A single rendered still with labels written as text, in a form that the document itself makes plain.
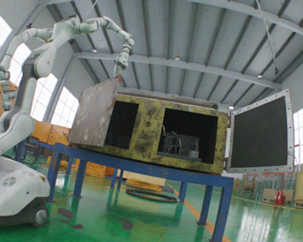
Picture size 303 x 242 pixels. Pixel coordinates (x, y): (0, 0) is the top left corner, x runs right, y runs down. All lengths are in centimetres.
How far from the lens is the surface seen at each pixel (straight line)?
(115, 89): 131
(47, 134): 538
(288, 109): 129
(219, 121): 169
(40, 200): 119
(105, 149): 164
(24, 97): 122
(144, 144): 157
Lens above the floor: 56
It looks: 17 degrees up
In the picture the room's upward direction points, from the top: 12 degrees clockwise
